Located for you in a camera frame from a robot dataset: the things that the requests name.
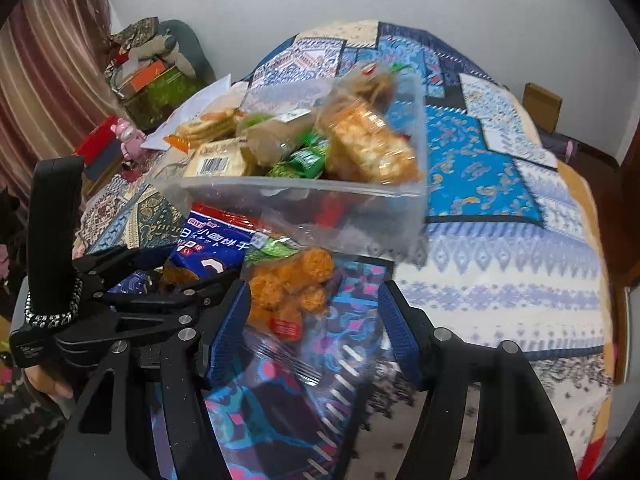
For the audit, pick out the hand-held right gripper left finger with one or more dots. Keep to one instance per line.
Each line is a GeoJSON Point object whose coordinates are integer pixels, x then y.
{"type": "Point", "coordinates": [230, 331]}

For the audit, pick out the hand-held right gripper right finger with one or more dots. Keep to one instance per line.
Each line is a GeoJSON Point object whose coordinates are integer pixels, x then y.
{"type": "Point", "coordinates": [400, 336]}

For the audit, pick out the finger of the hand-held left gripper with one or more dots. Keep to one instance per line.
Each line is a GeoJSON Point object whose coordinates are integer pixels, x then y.
{"type": "Point", "coordinates": [170, 307]}
{"type": "Point", "coordinates": [120, 265]}

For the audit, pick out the blue chip packet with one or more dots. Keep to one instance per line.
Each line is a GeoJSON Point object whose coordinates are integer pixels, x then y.
{"type": "Point", "coordinates": [210, 246]}

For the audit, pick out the clear bag of orange balls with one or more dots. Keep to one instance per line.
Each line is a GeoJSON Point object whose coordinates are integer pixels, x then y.
{"type": "Point", "coordinates": [290, 280]}

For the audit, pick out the clear plastic storage bin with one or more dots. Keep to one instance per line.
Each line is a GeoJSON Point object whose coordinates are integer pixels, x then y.
{"type": "Point", "coordinates": [300, 210]}

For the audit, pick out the white barcode cake packet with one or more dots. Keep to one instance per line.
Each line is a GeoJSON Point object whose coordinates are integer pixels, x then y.
{"type": "Point", "coordinates": [215, 161]}

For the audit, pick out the red snack packet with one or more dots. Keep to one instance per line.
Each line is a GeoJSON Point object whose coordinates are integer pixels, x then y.
{"type": "Point", "coordinates": [335, 210]}

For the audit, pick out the clear square cracker packet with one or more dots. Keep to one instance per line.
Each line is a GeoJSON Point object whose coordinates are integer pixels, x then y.
{"type": "Point", "coordinates": [205, 125]}

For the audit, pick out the green candy packet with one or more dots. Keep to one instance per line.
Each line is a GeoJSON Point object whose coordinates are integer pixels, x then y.
{"type": "Point", "coordinates": [280, 170]}
{"type": "Point", "coordinates": [307, 159]}

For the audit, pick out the clear bag of crispy pastry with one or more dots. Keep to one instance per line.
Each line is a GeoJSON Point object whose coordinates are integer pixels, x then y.
{"type": "Point", "coordinates": [375, 150]}

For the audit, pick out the brown roll with white label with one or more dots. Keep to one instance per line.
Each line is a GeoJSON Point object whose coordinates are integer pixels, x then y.
{"type": "Point", "coordinates": [280, 136]}

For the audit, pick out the clear bag of brown twists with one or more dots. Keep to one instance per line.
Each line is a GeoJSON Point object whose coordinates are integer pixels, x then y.
{"type": "Point", "coordinates": [370, 85]}

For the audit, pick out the person's left forearm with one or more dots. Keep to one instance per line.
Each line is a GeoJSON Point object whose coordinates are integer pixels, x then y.
{"type": "Point", "coordinates": [27, 430]}

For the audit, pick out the person's left hand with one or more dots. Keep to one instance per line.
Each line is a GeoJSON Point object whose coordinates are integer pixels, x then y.
{"type": "Point", "coordinates": [47, 384]}

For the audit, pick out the grey box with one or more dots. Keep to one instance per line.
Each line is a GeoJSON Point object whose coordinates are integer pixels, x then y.
{"type": "Point", "coordinates": [102, 167]}

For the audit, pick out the red box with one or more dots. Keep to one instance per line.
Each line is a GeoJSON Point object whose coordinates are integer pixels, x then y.
{"type": "Point", "coordinates": [97, 137]}

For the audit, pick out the pink toy figure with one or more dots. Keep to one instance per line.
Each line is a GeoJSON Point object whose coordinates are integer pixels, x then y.
{"type": "Point", "coordinates": [130, 140]}

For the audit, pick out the patchwork blue quilt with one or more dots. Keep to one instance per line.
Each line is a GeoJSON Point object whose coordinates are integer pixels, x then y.
{"type": "Point", "coordinates": [500, 235]}

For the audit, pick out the striped brown curtain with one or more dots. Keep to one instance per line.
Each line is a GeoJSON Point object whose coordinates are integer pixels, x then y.
{"type": "Point", "coordinates": [45, 75]}

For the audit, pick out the green patterned cloth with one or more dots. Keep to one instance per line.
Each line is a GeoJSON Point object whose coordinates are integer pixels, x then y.
{"type": "Point", "coordinates": [160, 97]}

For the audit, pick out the orange cardboard box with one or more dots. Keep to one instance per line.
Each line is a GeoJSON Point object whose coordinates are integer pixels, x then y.
{"type": "Point", "coordinates": [145, 79]}

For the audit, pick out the white pillow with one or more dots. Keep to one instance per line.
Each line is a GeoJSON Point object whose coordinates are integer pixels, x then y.
{"type": "Point", "coordinates": [200, 97]}

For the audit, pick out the dark patterned cloth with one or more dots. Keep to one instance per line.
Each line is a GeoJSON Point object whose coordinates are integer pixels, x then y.
{"type": "Point", "coordinates": [135, 30]}

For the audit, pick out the grey blue cushion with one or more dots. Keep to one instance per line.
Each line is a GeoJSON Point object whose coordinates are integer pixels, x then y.
{"type": "Point", "coordinates": [192, 42]}

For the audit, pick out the small pink object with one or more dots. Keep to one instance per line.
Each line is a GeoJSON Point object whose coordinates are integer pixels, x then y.
{"type": "Point", "coordinates": [571, 151]}

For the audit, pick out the brown cardboard box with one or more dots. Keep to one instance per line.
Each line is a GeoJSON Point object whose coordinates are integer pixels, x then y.
{"type": "Point", "coordinates": [542, 107]}

